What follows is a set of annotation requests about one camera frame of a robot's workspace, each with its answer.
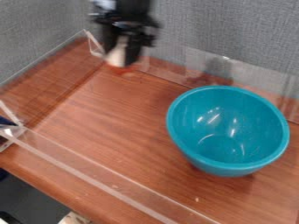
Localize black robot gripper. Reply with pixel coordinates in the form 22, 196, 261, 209
90, 0, 161, 67

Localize white brown toy mushroom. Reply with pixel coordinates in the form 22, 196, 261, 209
106, 36, 137, 75

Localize blue plastic bowl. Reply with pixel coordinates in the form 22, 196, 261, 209
166, 86, 290, 177

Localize clear acrylic left barrier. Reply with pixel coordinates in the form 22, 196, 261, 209
0, 29, 87, 87

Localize clear acrylic barrier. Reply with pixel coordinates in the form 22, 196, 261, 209
83, 28, 299, 125
0, 29, 87, 87
0, 100, 219, 224

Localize clear acrylic back barrier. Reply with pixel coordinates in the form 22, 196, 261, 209
83, 28, 299, 125

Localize clear acrylic front barrier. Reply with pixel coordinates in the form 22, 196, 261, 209
0, 100, 219, 224

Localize clear acrylic corner bracket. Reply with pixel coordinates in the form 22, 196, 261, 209
85, 31, 106, 58

